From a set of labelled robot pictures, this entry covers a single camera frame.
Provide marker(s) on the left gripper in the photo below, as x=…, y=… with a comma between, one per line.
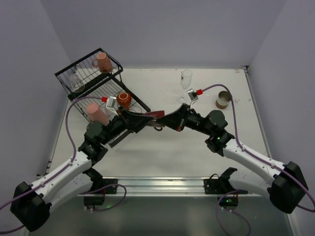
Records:
x=125, y=122

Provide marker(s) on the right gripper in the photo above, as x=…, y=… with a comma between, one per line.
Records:
x=182, y=118

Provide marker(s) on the orange ceramic cup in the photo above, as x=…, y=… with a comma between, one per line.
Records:
x=124, y=99

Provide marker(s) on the pink plastic cup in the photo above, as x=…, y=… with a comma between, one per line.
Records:
x=95, y=113

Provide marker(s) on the clear champagne flute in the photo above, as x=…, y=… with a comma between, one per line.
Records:
x=186, y=78

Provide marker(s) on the white and brown tumbler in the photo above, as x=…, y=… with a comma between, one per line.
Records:
x=223, y=99

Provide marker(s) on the pink ceramic mug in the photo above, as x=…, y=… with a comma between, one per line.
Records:
x=102, y=62

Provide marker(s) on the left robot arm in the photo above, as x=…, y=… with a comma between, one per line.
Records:
x=33, y=203

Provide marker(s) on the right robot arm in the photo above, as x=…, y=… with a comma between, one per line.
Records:
x=283, y=184

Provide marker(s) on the clear glass on upper rack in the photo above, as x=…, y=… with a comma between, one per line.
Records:
x=77, y=85

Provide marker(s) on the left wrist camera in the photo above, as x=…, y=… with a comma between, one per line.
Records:
x=112, y=105

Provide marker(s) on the black wire dish rack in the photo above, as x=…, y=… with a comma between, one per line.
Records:
x=98, y=84

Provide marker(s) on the aluminium mounting rail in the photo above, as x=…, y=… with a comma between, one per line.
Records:
x=157, y=185

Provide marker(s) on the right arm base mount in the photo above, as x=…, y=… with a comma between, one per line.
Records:
x=220, y=185

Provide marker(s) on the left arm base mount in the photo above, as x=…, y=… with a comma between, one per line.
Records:
x=101, y=187

